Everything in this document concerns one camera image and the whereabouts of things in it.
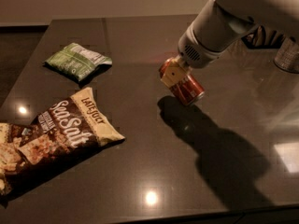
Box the red coke can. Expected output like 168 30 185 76
159 57 206 106

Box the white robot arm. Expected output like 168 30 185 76
161 0 299 88

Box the green chip bag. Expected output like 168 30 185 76
45 43 112 82

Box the brown sea salt chip bag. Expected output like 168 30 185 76
0 87 124 196

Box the black wire napkin basket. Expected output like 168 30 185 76
241 26 285 49

